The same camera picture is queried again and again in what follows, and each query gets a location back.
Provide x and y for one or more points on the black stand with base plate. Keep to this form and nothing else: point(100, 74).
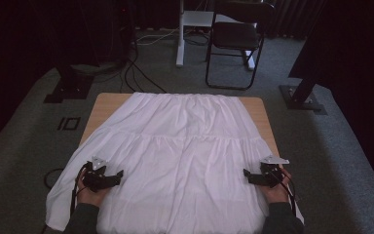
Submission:
point(300, 99)

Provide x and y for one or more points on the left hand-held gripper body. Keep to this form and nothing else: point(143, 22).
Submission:
point(94, 178)

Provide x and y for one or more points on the black stand base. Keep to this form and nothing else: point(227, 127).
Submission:
point(68, 89)

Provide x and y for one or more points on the black floor tape mark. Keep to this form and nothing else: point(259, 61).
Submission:
point(60, 124)

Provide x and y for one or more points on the person's left hand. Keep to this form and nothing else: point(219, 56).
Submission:
point(91, 196)

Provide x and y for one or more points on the person's right hand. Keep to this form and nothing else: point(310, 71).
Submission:
point(276, 195)

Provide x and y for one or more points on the dark curtain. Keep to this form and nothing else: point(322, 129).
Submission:
point(292, 16)

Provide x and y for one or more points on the white desk frame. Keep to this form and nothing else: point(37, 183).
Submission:
point(181, 48)

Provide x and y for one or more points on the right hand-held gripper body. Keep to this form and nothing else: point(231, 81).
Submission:
point(271, 175)

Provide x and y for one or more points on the black folding chair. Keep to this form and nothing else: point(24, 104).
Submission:
point(237, 35)

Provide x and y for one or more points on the white skirt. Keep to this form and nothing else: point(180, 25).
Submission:
point(181, 146)

